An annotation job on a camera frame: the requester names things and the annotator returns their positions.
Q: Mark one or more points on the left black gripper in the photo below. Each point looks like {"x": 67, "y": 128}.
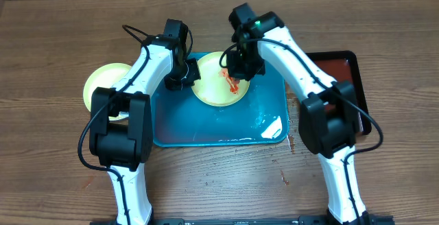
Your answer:
{"x": 171, "y": 84}

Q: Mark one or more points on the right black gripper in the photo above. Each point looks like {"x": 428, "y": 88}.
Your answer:
{"x": 238, "y": 71}

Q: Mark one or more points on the yellow-green plate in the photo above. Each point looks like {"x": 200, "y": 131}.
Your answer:
{"x": 215, "y": 87}
{"x": 104, "y": 77}

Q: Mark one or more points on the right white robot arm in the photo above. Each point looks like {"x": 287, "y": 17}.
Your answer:
{"x": 329, "y": 114}

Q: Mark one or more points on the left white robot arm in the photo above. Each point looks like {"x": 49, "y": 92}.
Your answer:
{"x": 118, "y": 138}

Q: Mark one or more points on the teal plastic tray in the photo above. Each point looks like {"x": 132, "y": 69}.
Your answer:
{"x": 180, "y": 119}

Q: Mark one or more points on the dark red black-rimmed tray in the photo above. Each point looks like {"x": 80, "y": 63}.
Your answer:
{"x": 343, "y": 66}

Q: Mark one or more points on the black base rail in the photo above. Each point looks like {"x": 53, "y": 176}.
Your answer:
{"x": 302, "y": 220}

